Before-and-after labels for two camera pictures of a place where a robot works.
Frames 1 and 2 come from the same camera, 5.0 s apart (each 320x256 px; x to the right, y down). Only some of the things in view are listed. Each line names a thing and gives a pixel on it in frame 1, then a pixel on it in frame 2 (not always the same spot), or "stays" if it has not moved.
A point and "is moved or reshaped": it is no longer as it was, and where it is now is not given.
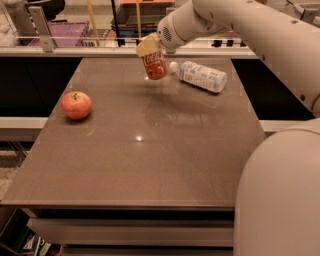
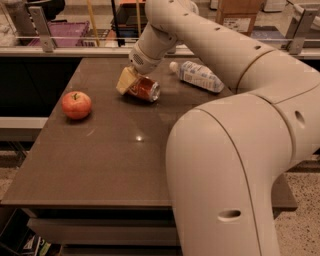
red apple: (76, 105) stays
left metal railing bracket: (43, 29) stays
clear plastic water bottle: (197, 75) stays
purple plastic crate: (64, 33) stays
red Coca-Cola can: (155, 65) is moved or reshaped
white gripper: (171, 33) -> (144, 62)
